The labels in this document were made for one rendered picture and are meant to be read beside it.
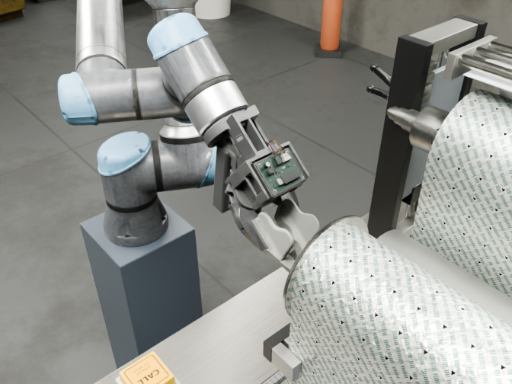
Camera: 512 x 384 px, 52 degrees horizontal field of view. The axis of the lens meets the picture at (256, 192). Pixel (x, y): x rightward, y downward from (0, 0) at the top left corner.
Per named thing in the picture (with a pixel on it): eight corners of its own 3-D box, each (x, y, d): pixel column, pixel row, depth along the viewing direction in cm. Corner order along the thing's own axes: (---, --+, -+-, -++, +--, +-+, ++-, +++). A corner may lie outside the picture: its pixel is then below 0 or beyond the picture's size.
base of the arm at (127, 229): (93, 223, 126) (84, 190, 120) (147, 199, 134) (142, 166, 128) (124, 256, 117) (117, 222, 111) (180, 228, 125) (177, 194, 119)
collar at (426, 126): (430, 137, 80) (440, 99, 76) (466, 153, 76) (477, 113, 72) (405, 152, 76) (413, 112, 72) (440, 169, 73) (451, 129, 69)
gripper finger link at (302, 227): (328, 260, 64) (286, 196, 64) (304, 270, 69) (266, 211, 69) (345, 248, 65) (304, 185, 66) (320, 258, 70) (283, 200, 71)
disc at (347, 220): (357, 283, 73) (373, 196, 64) (360, 285, 73) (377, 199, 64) (279, 337, 65) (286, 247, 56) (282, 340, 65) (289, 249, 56)
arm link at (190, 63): (194, 30, 75) (196, -2, 66) (232, 95, 74) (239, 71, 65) (145, 53, 73) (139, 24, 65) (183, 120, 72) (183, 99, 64)
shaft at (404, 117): (394, 116, 82) (397, 98, 80) (427, 132, 78) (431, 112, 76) (381, 123, 80) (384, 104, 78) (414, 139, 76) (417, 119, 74)
